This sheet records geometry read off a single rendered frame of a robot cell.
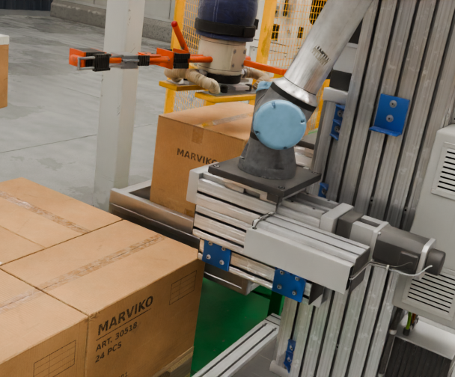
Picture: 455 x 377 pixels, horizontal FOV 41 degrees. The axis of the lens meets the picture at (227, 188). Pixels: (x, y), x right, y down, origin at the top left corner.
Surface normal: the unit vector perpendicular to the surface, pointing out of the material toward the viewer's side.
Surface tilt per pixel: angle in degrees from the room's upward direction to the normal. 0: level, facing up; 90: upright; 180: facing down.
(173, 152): 90
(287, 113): 97
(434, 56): 90
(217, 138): 90
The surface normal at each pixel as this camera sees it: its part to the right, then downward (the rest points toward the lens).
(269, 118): -0.11, 0.43
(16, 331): 0.14, -0.94
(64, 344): 0.84, 0.29
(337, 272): -0.54, 0.21
